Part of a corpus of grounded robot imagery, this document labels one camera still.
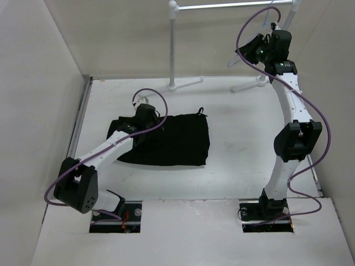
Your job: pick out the black trousers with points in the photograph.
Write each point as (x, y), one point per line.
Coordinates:
(183, 140)

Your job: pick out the white clothes rack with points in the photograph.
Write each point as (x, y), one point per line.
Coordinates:
(183, 71)

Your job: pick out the left aluminium frame rail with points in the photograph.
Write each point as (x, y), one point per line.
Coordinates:
(79, 118)

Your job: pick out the light blue wire hanger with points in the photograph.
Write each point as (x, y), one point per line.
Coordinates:
(265, 25)

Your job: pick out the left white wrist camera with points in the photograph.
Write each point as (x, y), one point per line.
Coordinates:
(141, 100)

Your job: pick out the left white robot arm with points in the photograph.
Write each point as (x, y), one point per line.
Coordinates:
(78, 183)

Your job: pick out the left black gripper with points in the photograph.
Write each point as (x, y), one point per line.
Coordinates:
(155, 119)

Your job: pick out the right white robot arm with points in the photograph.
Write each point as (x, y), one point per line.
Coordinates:
(268, 208)

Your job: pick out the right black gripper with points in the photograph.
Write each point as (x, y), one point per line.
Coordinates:
(248, 50)

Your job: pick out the right aluminium frame rail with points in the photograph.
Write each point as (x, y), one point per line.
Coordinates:
(313, 171)

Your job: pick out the aluminium frame rail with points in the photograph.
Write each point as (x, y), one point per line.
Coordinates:
(313, 171)
(79, 118)

